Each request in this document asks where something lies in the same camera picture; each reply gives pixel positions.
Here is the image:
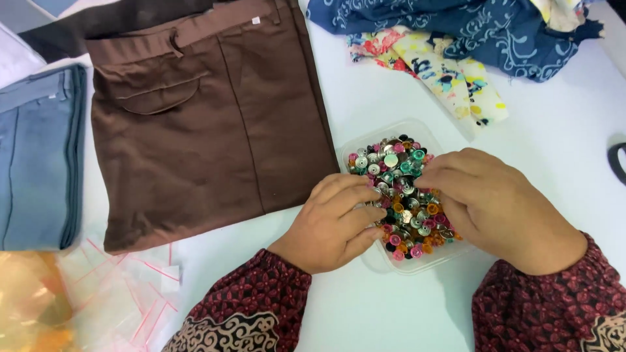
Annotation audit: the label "person's right hand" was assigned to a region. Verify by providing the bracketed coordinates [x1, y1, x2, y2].
[414, 148, 589, 276]

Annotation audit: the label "person's left hand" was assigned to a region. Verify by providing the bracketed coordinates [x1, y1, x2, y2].
[267, 173, 388, 275]

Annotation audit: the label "blue folded trousers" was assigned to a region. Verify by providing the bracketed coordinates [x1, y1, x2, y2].
[0, 64, 89, 252]

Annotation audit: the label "orange plastic bag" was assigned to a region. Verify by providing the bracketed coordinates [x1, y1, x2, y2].
[0, 250, 79, 352]

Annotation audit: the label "pile of clear zip bags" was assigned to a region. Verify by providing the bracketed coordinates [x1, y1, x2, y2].
[59, 238, 183, 352]

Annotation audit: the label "brown folded trousers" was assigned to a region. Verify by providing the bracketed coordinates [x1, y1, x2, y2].
[85, 0, 341, 255]

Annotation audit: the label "cream floral fabric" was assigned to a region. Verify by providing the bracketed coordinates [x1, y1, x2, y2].
[346, 25, 509, 127]

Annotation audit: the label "black scissors handle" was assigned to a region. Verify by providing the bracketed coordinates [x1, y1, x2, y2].
[606, 142, 626, 186]

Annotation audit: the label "clear plastic container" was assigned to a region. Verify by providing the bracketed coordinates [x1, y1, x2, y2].
[339, 118, 476, 275]

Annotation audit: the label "white folded cloth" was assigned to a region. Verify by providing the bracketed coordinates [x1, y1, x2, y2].
[0, 22, 48, 90]

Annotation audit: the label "heap of colourful metal buttons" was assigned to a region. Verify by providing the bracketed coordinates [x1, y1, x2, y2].
[346, 134, 463, 262]

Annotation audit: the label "dark brown folded cloth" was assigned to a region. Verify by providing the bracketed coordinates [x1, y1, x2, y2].
[18, 0, 231, 63]

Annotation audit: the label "navy patterned fabric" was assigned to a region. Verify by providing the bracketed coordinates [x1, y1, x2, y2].
[306, 0, 605, 83]

